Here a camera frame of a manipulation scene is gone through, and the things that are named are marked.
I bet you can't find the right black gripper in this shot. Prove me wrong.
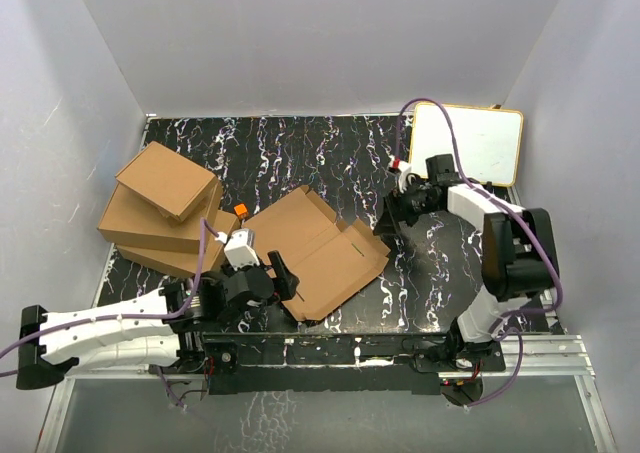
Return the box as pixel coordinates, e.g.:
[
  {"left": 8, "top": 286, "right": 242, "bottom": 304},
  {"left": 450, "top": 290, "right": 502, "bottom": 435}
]
[{"left": 373, "top": 180, "right": 440, "bottom": 235}]

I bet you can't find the brown cardboard box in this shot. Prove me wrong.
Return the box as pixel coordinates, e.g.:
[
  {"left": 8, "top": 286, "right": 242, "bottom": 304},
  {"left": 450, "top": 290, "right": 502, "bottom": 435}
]
[{"left": 244, "top": 185, "right": 390, "bottom": 322}]

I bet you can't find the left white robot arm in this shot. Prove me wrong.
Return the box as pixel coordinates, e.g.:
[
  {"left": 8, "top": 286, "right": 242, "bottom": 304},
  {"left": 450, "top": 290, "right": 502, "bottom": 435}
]
[{"left": 14, "top": 251, "right": 299, "bottom": 391}]

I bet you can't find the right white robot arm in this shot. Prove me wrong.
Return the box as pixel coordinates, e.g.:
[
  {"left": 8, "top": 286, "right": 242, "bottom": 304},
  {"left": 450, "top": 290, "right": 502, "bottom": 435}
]
[{"left": 373, "top": 154, "right": 559, "bottom": 370}]

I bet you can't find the bottom folded cardboard box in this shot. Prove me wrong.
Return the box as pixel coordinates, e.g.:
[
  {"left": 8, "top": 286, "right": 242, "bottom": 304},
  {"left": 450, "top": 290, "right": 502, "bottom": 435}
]
[{"left": 116, "top": 210, "right": 240, "bottom": 278}]

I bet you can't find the top small folded cardboard box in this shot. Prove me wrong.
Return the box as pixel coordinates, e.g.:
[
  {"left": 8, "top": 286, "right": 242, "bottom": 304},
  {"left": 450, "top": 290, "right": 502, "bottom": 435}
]
[{"left": 115, "top": 141, "right": 223, "bottom": 223}]

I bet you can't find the middle folded cardboard box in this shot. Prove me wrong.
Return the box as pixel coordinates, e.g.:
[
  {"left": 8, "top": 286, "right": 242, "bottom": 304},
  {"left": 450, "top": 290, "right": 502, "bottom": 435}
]
[{"left": 98, "top": 184, "right": 223, "bottom": 253}]

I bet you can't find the small orange block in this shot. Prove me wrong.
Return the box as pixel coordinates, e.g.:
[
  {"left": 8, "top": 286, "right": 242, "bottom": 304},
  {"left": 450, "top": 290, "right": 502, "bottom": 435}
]
[{"left": 234, "top": 203, "right": 249, "bottom": 219}]

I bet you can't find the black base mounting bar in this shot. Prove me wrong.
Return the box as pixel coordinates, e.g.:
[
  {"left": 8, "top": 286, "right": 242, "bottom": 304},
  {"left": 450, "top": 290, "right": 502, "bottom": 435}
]
[{"left": 149, "top": 335, "right": 506, "bottom": 397}]

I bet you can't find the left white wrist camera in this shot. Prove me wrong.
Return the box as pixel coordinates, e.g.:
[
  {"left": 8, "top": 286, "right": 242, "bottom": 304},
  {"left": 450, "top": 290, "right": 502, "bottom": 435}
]
[{"left": 224, "top": 228, "right": 260, "bottom": 270}]

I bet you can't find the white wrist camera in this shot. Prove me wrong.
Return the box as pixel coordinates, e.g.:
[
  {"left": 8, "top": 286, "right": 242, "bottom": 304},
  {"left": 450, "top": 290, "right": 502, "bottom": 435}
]
[
  {"left": 224, "top": 228, "right": 260, "bottom": 270},
  {"left": 388, "top": 156, "right": 412, "bottom": 188}
]

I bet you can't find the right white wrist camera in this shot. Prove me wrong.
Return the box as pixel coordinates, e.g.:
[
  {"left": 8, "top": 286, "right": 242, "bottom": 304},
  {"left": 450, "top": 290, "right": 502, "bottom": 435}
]
[{"left": 388, "top": 156, "right": 412, "bottom": 188}]

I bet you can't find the white board yellow frame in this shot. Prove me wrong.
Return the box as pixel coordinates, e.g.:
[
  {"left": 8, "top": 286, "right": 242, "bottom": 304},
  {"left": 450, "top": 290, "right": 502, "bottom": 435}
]
[{"left": 408, "top": 102, "right": 524, "bottom": 187}]

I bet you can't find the aluminium frame rail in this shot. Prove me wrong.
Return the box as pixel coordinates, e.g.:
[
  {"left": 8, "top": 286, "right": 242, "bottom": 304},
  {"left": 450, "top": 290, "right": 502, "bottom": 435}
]
[{"left": 37, "top": 335, "right": 616, "bottom": 452}]

